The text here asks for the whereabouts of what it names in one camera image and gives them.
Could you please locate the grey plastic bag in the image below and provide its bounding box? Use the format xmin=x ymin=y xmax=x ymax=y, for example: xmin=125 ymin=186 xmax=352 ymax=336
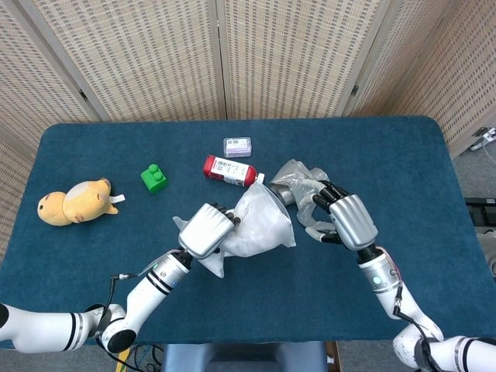
xmin=269 ymin=159 xmax=338 ymax=233

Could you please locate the blue table cover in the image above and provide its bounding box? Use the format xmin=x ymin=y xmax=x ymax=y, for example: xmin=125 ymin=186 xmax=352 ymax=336
xmin=0 ymin=115 xmax=496 ymax=346

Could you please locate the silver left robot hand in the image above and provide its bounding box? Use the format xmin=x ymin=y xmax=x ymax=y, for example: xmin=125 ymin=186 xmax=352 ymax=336
xmin=177 ymin=201 xmax=242 ymax=260

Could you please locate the small purple clear box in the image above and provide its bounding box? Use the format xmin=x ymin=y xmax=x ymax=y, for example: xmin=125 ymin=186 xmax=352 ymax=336
xmin=222 ymin=136 xmax=253 ymax=159

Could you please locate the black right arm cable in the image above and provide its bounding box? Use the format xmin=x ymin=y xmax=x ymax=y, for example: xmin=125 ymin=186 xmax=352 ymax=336
xmin=391 ymin=284 xmax=439 ymax=372

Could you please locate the woven folding screen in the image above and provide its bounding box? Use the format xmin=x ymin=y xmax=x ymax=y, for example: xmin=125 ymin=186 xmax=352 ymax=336
xmin=0 ymin=0 xmax=496 ymax=264

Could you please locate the white plastic-wrapped item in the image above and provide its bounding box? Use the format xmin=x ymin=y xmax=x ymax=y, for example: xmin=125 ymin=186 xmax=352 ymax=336
xmin=270 ymin=185 xmax=299 ymax=206

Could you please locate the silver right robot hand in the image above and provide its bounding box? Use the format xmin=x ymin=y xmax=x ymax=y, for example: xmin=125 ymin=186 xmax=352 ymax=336
xmin=305 ymin=180 xmax=379 ymax=252

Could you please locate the translucent plastic zip bag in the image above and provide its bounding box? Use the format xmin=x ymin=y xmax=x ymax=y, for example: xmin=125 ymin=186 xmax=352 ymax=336
xmin=172 ymin=181 xmax=298 ymax=279

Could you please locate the black floor device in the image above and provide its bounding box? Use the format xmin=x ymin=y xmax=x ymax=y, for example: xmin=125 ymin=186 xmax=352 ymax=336
xmin=463 ymin=196 xmax=496 ymax=226

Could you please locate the clear left wrist cable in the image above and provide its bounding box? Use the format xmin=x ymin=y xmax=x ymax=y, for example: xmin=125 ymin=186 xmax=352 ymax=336
xmin=143 ymin=250 xmax=183 ymax=274

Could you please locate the white power strip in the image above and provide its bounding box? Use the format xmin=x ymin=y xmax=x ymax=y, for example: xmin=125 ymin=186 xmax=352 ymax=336
xmin=470 ymin=126 xmax=496 ymax=152

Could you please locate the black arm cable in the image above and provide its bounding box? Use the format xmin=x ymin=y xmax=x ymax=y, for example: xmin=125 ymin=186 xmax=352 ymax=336
xmin=98 ymin=272 xmax=140 ymax=350
xmin=391 ymin=284 xmax=439 ymax=372

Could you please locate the yellow plush toy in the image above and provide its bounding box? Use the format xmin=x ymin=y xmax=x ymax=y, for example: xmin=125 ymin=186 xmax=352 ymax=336
xmin=36 ymin=177 xmax=126 ymax=227

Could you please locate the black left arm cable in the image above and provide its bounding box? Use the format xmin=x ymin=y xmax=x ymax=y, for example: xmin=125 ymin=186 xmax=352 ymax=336
xmin=98 ymin=272 xmax=140 ymax=350

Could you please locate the green toy block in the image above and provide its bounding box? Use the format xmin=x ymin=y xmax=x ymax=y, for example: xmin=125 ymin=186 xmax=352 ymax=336
xmin=139 ymin=164 xmax=170 ymax=195

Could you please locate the pink right wrist wire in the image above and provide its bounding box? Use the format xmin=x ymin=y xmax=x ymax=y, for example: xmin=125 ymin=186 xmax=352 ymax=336
xmin=383 ymin=250 xmax=403 ymax=281

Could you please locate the red juice bottle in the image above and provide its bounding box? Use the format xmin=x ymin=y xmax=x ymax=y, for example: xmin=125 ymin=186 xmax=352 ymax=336
xmin=202 ymin=154 xmax=267 ymax=188

